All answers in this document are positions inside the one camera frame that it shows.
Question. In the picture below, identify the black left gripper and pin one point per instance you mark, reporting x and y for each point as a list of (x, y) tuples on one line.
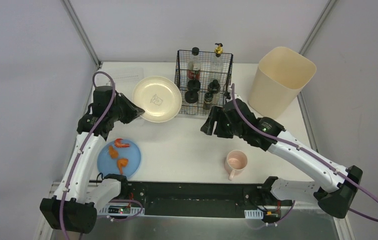
[(128, 110)]

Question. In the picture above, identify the pink mug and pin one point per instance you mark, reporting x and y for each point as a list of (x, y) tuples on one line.
[(235, 162)]

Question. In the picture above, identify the red label vinegar bottle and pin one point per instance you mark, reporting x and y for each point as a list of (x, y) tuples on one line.
[(194, 65)]

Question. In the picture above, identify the black lid white shaker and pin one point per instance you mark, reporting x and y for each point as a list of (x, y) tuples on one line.
[(214, 86)]

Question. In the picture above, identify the small orange carrot piece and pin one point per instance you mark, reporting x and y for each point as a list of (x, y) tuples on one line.
[(122, 163)]

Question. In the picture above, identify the blue round plate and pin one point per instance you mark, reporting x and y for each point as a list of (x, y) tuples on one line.
[(108, 165)]

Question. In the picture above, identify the black lid seasoning shaker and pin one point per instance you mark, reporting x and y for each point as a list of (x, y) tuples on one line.
[(193, 85)]

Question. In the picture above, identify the small dark pepper jar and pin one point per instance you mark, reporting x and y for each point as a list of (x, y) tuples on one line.
[(208, 99)]

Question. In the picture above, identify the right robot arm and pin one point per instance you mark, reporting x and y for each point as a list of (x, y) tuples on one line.
[(333, 185)]

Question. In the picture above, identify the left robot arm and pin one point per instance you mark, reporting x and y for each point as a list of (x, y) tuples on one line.
[(72, 207)]

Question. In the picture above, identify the black lid granule shaker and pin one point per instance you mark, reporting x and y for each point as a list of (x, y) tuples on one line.
[(191, 97)]

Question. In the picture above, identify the cream round plate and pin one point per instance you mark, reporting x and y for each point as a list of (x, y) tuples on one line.
[(159, 97)]

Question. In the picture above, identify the clear glass oil bottle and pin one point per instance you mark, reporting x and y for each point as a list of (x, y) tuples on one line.
[(216, 65)]

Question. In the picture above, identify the orange breaded food piece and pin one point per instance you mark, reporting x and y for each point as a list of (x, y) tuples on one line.
[(114, 154)]

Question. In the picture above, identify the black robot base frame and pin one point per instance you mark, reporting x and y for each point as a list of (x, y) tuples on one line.
[(204, 200)]

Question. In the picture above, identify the cream waste bin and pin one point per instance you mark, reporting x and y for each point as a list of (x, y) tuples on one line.
[(281, 74)]

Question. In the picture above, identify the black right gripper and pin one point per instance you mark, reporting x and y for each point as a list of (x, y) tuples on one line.
[(217, 121)]

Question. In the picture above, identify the black wire basket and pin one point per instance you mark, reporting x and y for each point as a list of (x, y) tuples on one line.
[(180, 79)]

